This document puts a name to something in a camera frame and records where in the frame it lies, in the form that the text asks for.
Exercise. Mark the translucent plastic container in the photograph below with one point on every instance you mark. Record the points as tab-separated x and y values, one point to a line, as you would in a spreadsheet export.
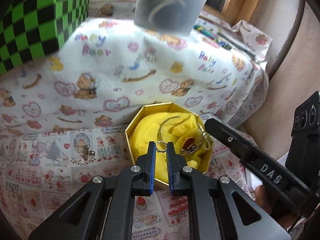
170	7

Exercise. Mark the green pen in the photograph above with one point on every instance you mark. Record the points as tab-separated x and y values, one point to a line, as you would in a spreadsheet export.
212	36

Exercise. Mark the thin beige loop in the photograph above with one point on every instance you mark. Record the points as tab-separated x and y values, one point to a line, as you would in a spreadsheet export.
200	130

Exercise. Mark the yellow hexagonal box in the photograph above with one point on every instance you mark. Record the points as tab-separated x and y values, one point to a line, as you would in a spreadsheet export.
130	147

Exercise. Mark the wooden window frame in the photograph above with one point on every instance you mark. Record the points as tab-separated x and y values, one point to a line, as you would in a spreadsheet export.
240	0

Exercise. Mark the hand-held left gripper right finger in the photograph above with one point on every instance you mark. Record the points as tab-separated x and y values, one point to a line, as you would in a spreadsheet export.
170	170

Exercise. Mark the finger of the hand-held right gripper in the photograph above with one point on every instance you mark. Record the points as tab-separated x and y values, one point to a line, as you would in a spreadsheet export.
240	145

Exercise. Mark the green black checkerboard panel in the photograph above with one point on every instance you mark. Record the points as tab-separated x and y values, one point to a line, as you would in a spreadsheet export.
37	17

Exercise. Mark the silver bangle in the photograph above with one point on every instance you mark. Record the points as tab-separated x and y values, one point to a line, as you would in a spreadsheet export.
165	121

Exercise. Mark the small silver pendant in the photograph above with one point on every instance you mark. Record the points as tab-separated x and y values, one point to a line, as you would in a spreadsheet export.
88	151

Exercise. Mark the person's right hand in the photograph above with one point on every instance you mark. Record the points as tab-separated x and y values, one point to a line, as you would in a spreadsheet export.
262	197

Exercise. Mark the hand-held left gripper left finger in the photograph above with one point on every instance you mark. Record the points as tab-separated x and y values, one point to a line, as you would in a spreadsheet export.
151	170

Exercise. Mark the bear print cloth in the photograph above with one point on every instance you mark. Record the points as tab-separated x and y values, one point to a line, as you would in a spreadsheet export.
140	80

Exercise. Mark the picture print tablecloth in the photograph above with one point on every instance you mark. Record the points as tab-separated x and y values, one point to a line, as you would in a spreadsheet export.
62	180

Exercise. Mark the yellow cloth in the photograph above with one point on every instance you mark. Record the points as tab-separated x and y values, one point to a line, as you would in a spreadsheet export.
145	135

